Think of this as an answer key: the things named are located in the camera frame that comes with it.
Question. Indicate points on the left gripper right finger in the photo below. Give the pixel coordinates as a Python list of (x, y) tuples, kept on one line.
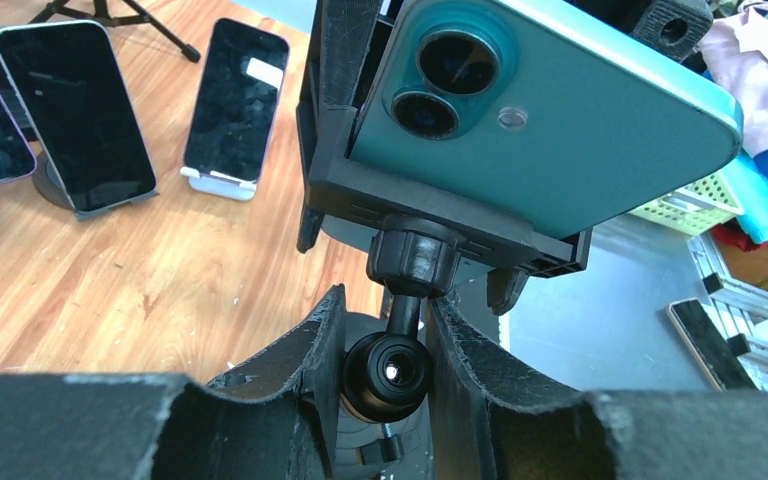
[(494, 417)]

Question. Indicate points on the phone on metal table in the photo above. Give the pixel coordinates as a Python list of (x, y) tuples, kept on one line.
[(708, 347)]

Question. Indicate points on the aluminium frame rails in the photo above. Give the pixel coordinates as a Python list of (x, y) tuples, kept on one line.
[(739, 311)]

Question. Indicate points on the black mini tripod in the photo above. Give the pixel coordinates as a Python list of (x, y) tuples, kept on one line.
[(101, 14)]

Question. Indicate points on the green perforated basket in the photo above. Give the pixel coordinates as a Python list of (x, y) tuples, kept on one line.
[(694, 208)]

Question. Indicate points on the white phone stand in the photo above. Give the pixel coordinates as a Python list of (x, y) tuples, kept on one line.
[(218, 184)]

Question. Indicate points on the pile of coloured cloths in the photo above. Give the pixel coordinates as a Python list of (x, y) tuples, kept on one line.
[(735, 51)]

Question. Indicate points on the white phone on grey stand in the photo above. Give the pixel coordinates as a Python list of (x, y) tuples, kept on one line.
[(70, 85)]

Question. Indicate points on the black round-base clamp stand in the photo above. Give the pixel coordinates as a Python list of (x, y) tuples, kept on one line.
[(422, 234)]

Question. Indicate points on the pink phone on white stand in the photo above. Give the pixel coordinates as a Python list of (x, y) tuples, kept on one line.
[(236, 102)]

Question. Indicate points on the teal smartphone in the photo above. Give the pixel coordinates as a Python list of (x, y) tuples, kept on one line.
[(541, 110)]

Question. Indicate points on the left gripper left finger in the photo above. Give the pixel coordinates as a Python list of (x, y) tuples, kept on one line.
[(272, 417)]

